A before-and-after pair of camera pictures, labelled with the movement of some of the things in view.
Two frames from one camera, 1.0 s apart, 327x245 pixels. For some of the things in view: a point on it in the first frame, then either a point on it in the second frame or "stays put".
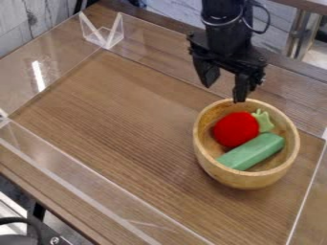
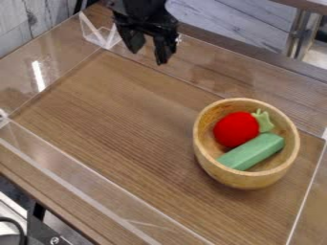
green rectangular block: [252, 151] stays put
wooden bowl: [267, 170] stays put
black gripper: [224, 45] → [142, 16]
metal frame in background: [304, 33] stays put
